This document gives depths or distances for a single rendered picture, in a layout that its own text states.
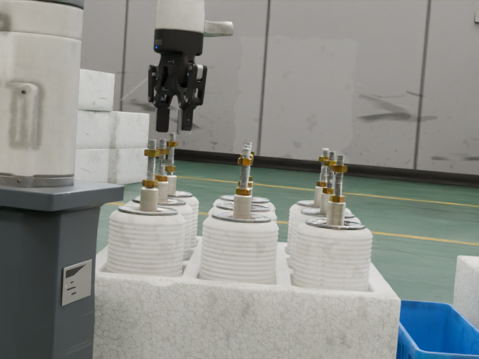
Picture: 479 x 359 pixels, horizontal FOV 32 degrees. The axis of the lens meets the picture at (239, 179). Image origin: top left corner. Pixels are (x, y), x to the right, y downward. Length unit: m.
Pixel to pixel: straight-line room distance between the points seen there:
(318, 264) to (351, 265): 0.04
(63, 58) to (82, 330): 0.26
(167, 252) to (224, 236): 0.07
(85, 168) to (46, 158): 3.11
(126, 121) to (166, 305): 3.27
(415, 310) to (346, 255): 0.31
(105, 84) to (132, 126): 0.37
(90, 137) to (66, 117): 3.15
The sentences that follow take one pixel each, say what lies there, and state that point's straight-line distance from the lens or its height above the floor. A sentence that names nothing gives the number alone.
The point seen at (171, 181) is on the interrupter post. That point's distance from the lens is 1.29.
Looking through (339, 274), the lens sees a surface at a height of 0.20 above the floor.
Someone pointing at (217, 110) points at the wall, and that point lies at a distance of 6.64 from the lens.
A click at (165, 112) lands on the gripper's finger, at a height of 0.38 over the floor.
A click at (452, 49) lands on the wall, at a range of 6.27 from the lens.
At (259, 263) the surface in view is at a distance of 1.03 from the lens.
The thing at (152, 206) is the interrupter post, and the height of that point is 0.26.
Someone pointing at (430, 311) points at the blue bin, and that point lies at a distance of 1.33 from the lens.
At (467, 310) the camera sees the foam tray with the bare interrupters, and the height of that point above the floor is 0.11.
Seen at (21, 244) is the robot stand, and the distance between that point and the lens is 0.79.
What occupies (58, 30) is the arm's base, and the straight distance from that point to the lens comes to 0.81.
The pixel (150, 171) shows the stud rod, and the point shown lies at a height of 0.30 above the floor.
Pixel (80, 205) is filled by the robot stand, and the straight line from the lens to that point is 0.80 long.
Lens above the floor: 0.38
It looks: 4 degrees down
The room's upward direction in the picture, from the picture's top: 4 degrees clockwise
